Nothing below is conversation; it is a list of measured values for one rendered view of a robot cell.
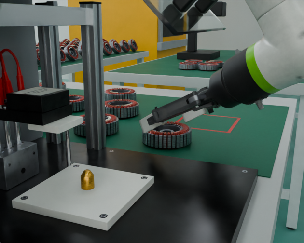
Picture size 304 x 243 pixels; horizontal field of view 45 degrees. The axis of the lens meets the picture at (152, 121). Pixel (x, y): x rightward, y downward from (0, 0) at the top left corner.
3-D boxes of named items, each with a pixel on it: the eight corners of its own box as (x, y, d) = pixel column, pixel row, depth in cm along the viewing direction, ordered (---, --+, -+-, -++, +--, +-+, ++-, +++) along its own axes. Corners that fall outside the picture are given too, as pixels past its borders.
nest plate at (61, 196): (154, 183, 58) (154, 176, 58) (107, 231, 45) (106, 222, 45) (74, 168, 64) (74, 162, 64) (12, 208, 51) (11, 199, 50)
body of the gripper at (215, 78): (231, 104, 64) (195, 122, 71) (257, 98, 70) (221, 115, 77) (215, 65, 65) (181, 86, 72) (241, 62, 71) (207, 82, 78)
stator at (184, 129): (201, 142, 84) (201, 127, 83) (167, 154, 77) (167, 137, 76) (166, 132, 92) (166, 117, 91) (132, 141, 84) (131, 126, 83)
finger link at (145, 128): (166, 122, 73) (163, 122, 73) (145, 133, 79) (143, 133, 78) (161, 108, 74) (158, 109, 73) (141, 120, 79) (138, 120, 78)
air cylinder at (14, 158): (40, 172, 62) (37, 141, 61) (7, 191, 56) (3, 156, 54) (16, 168, 64) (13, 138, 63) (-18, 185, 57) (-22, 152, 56)
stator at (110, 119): (66, 137, 88) (65, 122, 87) (82, 124, 98) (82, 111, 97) (112, 139, 86) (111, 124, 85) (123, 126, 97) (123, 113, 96)
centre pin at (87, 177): (96, 185, 55) (96, 168, 54) (89, 191, 53) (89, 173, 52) (85, 183, 55) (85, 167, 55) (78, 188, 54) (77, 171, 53)
